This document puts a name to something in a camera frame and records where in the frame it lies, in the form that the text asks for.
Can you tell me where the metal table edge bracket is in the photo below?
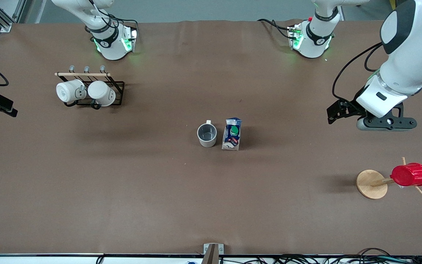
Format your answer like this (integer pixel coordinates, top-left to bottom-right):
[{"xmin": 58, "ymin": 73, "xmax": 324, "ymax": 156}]
[{"xmin": 201, "ymin": 243, "xmax": 225, "ymax": 264}]

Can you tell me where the black cable bundle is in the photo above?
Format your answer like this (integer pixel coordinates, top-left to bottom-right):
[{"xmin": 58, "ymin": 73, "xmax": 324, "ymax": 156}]
[{"xmin": 270, "ymin": 248, "xmax": 422, "ymax": 264}]

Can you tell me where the black base cable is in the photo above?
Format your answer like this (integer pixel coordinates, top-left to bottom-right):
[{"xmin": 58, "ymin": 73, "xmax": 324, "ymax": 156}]
[
  {"xmin": 89, "ymin": 0, "xmax": 139, "ymax": 30},
  {"xmin": 258, "ymin": 18, "xmax": 293, "ymax": 39}
]

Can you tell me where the white mug with printed text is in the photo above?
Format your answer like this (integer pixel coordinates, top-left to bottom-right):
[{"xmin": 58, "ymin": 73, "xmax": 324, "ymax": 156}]
[{"xmin": 197, "ymin": 120, "xmax": 218, "ymax": 148}]

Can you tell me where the wooden mug tree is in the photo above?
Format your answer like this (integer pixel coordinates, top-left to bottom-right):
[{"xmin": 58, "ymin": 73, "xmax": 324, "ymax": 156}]
[{"xmin": 356, "ymin": 157, "xmax": 422, "ymax": 200}]

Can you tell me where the black right base cable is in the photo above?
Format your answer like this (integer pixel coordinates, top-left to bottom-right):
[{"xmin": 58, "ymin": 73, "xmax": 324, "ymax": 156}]
[{"xmin": 89, "ymin": 0, "xmax": 139, "ymax": 30}]

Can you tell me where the blue white milk carton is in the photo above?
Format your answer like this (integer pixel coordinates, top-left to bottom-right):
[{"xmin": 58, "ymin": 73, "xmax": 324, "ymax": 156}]
[{"xmin": 221, "ymin": 117, "xmax": 243, "ymax": 151}]

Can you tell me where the white ceramic mug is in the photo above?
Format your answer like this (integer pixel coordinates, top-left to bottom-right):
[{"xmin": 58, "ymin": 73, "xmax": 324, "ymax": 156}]
[
  {"xmin": 56, "ymin": 79, "xmax": 87, "ymax": 103},
  {"xmin": 88, "ymin": 81, "xmax": 116, "ymax": 107}
]

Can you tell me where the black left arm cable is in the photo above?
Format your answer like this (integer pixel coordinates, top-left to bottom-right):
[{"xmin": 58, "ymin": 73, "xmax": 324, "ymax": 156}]
[{"xmin": 332, "ymin": 41, "xmax": 384, "ymax": 102}]

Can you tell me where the black wire mug rack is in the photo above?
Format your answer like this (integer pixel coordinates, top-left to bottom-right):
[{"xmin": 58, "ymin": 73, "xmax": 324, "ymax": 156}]
[{"xmin": 55, "ymin": 65, "xmax": 125, "ymax": 110}]

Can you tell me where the red ribbed plastic cup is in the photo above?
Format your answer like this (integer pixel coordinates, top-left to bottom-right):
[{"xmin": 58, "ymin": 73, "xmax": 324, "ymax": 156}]
[{"xmin": 390, "ymin": 163, "xmax": 422, "ymax": 187}]

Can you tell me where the black left base cable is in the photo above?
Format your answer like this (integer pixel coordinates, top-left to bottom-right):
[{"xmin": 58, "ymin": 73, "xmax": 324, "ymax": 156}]
[{"xmin": 258, "ymin": 18, "xmax": 293, "ymax": 39}]

